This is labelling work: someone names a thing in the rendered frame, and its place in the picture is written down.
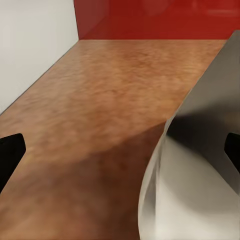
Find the paper coffee filter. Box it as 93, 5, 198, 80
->
138, 29, 240, 240

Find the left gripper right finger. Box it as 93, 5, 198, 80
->
224, 132, 240, 173

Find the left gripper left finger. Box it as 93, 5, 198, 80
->
0, 133, 26, 193

